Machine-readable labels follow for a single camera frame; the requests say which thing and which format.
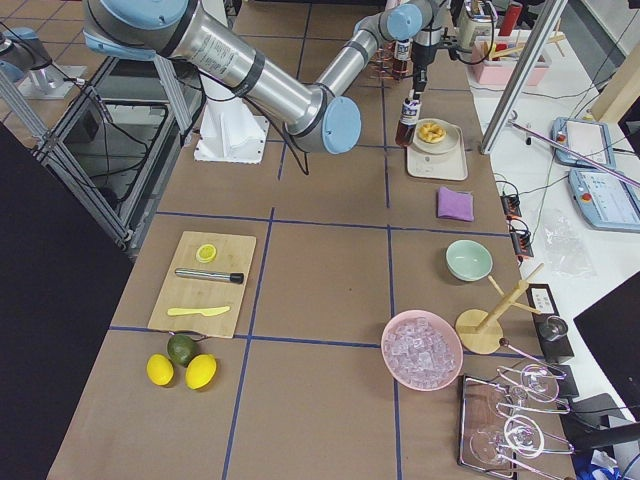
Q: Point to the teach pendant near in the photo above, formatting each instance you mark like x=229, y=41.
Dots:
x=604, y=201

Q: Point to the copper wire bottle rack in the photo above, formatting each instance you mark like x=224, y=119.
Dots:
x=384, y=64

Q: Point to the aluminium frame post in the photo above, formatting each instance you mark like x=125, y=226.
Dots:
x=503, y=114

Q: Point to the whole lemon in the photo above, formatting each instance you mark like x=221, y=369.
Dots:
x=159, y=370
x=200, y=371

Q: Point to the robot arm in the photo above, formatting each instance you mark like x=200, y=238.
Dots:
x=22, y=51
x=318, y=117

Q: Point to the clear plastic bag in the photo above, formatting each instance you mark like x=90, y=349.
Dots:
x=565, y=251

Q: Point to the tea bottle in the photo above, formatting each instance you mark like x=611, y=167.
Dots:
x=401, y=57
x=409, y=117

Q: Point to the lemon slice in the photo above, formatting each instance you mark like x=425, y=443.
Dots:
x=206, y=253

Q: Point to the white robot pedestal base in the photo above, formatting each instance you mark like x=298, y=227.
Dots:
x=229, y=131

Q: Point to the wooden cup tree stand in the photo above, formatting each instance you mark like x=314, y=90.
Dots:
x=479, y=330

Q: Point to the metal reacher grabber tool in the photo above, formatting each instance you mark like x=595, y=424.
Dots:
x=568, y=157

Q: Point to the black tray with glasses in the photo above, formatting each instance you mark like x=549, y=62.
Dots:
x=481, y=446

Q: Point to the purple folded cloth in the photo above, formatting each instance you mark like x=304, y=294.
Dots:
x=455, y=205

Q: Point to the pink bowl of ice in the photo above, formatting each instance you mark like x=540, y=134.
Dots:
x=421, y=350

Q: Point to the whole lemon right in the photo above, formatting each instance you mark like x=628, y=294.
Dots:
x=200, y=371

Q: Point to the dark green avocado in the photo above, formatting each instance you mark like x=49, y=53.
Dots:
x=181, y=349

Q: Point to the glazed twisted donut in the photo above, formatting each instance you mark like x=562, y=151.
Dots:
x=431, y=132

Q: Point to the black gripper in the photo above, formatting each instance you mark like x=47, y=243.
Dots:
x=423, y=54

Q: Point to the mint green bowl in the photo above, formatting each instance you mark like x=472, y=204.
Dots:
x=468, y=260

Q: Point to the yellow plastic knife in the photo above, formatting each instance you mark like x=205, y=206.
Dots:
x=206, y=312

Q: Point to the wooden cutting board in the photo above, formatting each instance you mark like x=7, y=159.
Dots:
x=235, y=254

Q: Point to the steel muddler black tip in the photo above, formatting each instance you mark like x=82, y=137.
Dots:
x=234, y=277

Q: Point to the pink storage box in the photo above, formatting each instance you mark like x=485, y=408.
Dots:
x=498, y=72

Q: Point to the teach pendant far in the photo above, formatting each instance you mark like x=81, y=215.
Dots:
x=588, y=138

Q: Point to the beige round plate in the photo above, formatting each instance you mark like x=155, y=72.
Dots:
x=449, y=143

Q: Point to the teach pendant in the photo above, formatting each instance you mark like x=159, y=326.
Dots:
x=588, y=138
x=604, y=201

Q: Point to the beige tray with bunny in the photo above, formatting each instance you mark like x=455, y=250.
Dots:
x=448, y=166

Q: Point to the small steel cup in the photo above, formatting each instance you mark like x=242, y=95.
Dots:
x=552, y=328

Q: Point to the whole lemon left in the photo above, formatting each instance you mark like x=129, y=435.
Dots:
x=159, y=370

